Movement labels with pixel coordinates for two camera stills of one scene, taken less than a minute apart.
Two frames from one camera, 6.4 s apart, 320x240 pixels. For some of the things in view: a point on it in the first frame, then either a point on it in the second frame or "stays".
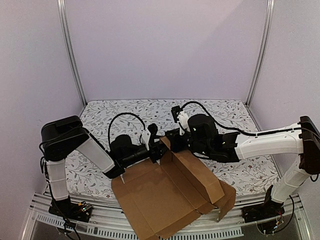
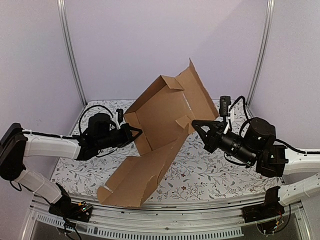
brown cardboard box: [158, 198] -> [164, 116]
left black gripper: [155, 146] -> [127, 139]
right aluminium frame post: [269, 20] stays
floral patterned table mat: [109, 118] stays
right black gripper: [171, 136] -> [215, 137]
